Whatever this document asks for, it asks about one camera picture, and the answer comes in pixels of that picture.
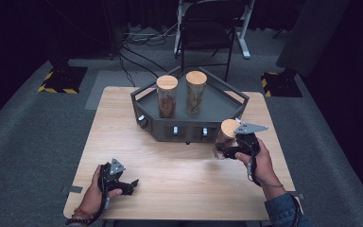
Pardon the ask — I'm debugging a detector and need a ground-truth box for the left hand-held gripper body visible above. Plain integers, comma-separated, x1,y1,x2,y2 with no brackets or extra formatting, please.
97,157,132,195

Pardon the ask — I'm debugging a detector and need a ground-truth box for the black folding chair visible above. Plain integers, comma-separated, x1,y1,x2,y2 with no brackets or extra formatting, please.
179,0,248,82

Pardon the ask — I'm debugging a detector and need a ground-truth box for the yellow black striped stand base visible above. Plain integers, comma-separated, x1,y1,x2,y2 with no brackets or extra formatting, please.
37,65,89,95
260,71,303,98

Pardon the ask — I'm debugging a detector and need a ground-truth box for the jar with pale contents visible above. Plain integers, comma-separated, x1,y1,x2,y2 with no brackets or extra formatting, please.
184,70,208,115

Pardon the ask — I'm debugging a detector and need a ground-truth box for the jar with dark brown contents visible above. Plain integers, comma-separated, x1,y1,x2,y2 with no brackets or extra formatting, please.
213,118,242,160

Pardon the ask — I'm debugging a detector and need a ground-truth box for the dark floor stand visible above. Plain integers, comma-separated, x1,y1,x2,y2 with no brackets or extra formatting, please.
102,0,125,61

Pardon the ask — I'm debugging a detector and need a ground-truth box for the red string bracelet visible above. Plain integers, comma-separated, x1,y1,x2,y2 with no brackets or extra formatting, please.
73,207,95,219

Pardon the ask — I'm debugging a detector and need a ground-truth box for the black floor cable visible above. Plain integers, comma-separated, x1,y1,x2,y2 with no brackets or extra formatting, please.
118,51,161,79
121,45,168,74

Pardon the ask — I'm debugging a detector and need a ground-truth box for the person's left hand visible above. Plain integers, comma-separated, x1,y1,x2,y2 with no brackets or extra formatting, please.
78,165,124,218

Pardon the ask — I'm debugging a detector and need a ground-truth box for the grey tape strip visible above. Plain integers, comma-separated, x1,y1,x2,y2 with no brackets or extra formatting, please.
287,190,305,201
60,184,84,195

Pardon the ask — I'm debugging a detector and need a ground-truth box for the right hand-held gripper cable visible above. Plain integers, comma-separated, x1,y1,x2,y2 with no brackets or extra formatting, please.
244,138,264,187

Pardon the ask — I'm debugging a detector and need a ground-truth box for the white desk frame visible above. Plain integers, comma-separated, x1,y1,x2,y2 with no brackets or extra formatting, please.
173,0,255,60

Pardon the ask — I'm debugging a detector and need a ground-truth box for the jar with red-brown contents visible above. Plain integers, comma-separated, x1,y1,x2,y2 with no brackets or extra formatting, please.
155,75,180,119

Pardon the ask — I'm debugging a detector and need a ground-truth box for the dark grey corner rack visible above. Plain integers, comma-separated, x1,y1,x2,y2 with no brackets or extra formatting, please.
130,65,251,145

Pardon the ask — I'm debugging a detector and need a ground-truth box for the grey standing panel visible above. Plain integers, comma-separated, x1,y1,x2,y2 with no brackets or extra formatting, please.
275,0,351,79

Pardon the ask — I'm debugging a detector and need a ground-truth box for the tangle of floor cables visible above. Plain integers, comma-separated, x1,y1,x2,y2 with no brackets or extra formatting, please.
123,22,178,47

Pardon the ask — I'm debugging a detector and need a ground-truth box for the person's right hand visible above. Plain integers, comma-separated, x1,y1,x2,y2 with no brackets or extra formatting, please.
234,137,282,189

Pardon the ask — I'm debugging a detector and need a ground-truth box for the left hand-held gripper cable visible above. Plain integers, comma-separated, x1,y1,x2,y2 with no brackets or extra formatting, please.
86,174,112,227

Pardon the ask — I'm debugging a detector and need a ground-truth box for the dark bead bracelet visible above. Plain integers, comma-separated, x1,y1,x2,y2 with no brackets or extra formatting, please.
64,217,91,227

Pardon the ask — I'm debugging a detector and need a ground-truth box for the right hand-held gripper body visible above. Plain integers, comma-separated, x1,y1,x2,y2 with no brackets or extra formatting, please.
230,122,269,159

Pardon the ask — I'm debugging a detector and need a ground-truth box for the hand-held gripper cable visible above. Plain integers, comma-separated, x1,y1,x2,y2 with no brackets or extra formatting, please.
244,138,264,187
86,174,112,227

